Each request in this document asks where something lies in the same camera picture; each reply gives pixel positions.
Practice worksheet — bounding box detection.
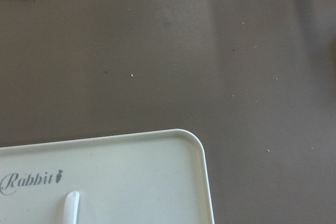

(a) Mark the white ceramic spoon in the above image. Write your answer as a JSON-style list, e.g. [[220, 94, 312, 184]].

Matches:
[[62, 191, 80, 224]]

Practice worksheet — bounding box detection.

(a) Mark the cream rabbit tray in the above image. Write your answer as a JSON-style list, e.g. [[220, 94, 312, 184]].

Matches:
[[1, 129, 214, 223]]

